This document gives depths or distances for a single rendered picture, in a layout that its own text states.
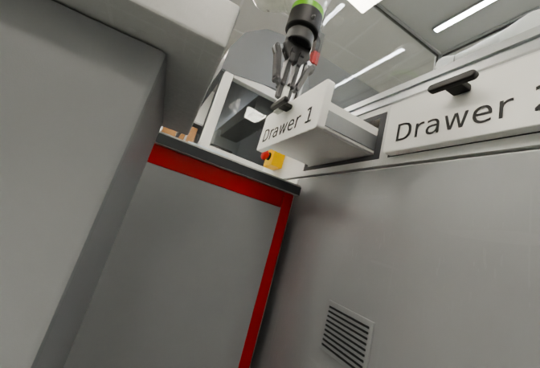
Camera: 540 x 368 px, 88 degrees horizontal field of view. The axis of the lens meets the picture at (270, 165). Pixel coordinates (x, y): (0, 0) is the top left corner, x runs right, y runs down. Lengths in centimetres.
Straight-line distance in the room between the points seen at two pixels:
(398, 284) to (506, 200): 20
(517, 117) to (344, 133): 27
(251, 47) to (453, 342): 153
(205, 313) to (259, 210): 27
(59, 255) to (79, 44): 15
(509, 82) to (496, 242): 22
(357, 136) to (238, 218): 35
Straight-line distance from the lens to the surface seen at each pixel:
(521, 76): 53
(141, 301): 71
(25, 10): 28
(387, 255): 55
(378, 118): 69
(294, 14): 83
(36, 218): 24
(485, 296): 46
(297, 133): 59
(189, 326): 75
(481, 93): 54
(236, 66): 161
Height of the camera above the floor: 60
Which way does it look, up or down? 14 degrees up
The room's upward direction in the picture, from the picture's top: 16 degrees clockwise
